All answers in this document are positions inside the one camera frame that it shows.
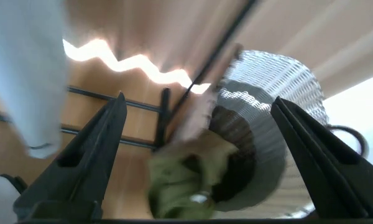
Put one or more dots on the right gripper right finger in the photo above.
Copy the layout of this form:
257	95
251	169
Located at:
335	183

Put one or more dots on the pale grey shorts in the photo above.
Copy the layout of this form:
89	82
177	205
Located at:
25	77

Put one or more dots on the black clothes rack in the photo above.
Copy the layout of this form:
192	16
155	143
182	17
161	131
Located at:
161	118

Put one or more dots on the white laundry basket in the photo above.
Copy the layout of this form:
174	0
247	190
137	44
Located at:
267	74

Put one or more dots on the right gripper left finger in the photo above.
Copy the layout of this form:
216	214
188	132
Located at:
77	180

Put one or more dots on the green garment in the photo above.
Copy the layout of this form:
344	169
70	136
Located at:
174	180

